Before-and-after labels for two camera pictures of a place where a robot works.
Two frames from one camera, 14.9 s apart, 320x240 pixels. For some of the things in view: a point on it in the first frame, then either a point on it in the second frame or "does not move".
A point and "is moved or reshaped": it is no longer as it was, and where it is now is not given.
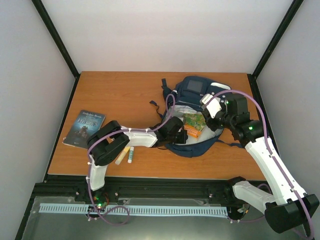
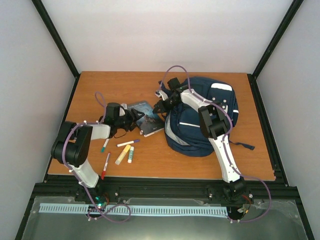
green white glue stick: (130, 154) does not move
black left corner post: (45, 18) does not move
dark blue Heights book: (81, 127) is moved or reshaped
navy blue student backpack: (184, 102) does not move
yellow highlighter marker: (122, 155) does not move
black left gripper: (184, 138) -> (134, 118)
